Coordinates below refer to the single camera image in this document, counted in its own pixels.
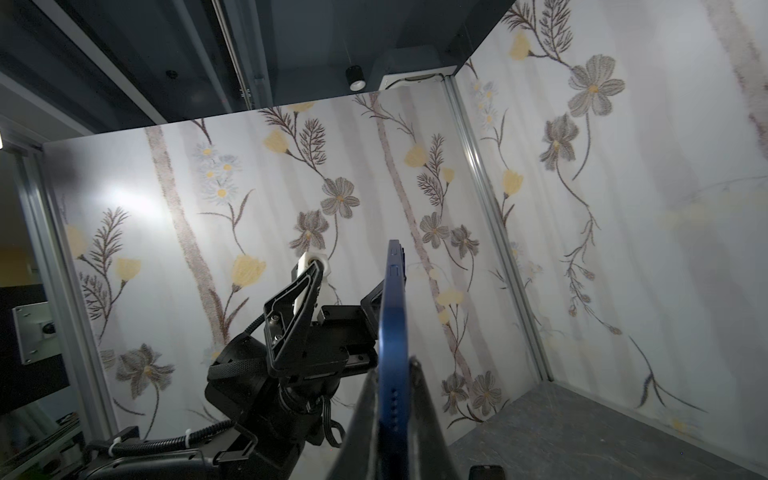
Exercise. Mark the blue-edged black phone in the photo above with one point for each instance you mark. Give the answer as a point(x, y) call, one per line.
point(393, 371)

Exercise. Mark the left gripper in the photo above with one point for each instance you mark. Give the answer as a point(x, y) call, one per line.
point(307, 343)

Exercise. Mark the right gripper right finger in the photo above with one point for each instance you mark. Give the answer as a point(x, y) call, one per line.
point(429, 457)

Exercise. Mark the black ceiling spotlight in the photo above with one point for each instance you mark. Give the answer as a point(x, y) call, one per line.
point(355, 78)

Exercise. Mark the grey metal wall bracket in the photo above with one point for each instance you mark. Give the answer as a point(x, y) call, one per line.
point(35, 332)

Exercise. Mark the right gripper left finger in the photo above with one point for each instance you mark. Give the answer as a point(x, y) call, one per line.
point(358, 457)

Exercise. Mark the black phone case at left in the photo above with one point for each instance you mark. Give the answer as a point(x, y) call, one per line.
point(486, 472)

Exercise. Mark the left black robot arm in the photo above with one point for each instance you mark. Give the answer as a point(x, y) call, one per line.
point(274, 383)

